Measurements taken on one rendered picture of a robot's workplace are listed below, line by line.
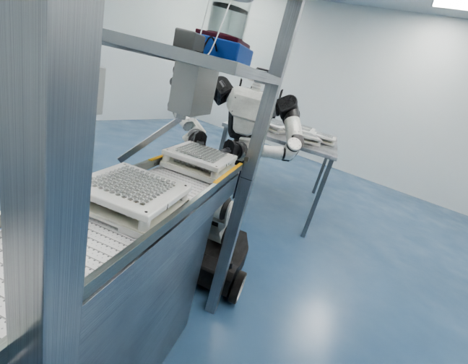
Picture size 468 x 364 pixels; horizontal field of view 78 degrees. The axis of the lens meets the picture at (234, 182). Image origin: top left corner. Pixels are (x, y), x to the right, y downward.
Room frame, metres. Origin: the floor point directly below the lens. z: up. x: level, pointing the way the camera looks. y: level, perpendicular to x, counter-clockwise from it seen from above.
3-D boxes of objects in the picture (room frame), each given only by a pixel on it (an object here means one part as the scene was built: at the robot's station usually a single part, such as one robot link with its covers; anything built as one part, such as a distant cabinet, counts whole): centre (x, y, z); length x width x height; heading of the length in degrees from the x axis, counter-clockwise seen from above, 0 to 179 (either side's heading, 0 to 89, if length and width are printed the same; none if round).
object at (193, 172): (1.17, 0.16, 0.91); 0.24 x 0.24 x 0.02; 77
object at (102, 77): (1.63, 0.93, 1.03); 0.17 x 0.06 x 0.26; 77
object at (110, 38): (1.05, 0.17, 1.31); 0.62 x 0.38 x 0.04; 167
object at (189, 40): (1.01, 0.25, 1.36); 0.10 x 0.07 x 0.06; 167
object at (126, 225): (0.72, 0.26, 0.90); 0.24 x 0.24 x 0.02; 78
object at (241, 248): (1.77, 0.02, 0.19); 0.64 x 0.52 x 0.33; 167
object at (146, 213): (0.72, 0.26, 0.95); 0.25 x 0.24 x 0.02; 78
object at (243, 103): (1.84, 0.00, 1.10); 0.34 x 0.30 x 0.36; 77
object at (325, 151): (3.36, -0.47, 0.82); 1.50 x 1.10 x 0.04; 166
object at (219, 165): (1.17, 0.16, 0.95); 0.25 x 0.24 x 0.02; 77
